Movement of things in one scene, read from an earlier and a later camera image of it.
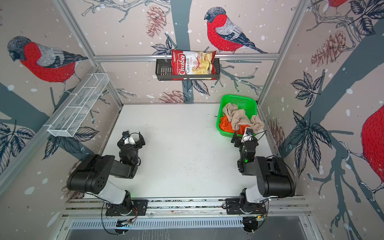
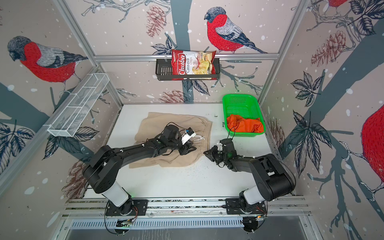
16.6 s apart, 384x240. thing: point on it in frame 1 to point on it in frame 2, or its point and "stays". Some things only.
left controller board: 124,223 stays
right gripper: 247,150 to 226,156
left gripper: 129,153 to 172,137
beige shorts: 238,117 to 153,125
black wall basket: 164,72 stays
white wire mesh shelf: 68,119 stays
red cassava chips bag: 186,62 stays
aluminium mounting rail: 278,207 stays
